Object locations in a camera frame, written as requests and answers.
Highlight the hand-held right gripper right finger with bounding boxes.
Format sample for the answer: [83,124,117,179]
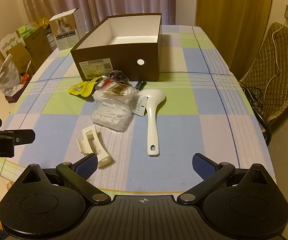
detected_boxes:
[177,152,277,207]

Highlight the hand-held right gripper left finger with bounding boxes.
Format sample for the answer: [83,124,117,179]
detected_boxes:
[13,153,112,207]

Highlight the white hair claw clip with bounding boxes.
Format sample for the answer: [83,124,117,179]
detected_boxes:
[76,125,112,168]

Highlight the clear bag of floss picks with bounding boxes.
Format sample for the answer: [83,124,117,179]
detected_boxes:
[91,100,134,132]

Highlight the white plastic rice spoon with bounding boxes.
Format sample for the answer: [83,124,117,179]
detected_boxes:
[137,89,166,157]

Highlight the yellow snack packet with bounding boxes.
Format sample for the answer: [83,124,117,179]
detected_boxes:
[68,78,99,97]

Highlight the clear bag of cotton swabs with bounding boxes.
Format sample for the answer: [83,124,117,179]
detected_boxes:
[92,84,138,103]

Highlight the red snack packet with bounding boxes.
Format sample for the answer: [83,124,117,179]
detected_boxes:
[95,76,111,89]

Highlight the purple velvet scrunchie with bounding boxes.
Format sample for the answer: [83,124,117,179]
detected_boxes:
[108,71,131,87]

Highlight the dark green small pack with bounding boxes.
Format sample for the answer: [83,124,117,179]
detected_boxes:
[134,80,148,91]

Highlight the brown cardboard shoe box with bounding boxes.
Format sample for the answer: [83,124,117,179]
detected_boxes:
[70,12,162,82]

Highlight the dark wooden base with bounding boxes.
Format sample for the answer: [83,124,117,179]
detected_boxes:
[5,79,29,103]

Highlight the crumpled clear plastic bag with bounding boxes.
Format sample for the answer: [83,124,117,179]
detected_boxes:
[0,54,26,96]

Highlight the gold brown box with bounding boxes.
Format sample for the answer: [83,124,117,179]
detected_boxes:
[6,44,32,75]

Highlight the plain brown carton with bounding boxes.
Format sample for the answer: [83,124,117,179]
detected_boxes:
[25,26,51,73]

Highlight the green small boxes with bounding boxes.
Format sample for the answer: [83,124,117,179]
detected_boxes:
[18,22,38,38]

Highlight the white product box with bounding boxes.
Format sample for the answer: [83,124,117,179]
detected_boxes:
[49,8,87,51]

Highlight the yellow plastic bag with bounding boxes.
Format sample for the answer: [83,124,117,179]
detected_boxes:
[33,17,51,31]

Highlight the chair with quilted cover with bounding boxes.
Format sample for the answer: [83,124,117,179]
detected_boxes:
[239,21,288,125]

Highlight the wooden door panel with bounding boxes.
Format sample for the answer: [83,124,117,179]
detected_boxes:
[195,0,277,80]

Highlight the red handled screwdriver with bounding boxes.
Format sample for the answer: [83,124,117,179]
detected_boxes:
[21,60,32,84]

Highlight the black cables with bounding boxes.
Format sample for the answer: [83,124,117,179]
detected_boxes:
[240,80,272,147]

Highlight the white power cable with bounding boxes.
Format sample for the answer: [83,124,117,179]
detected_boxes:
[271,17,288,87]

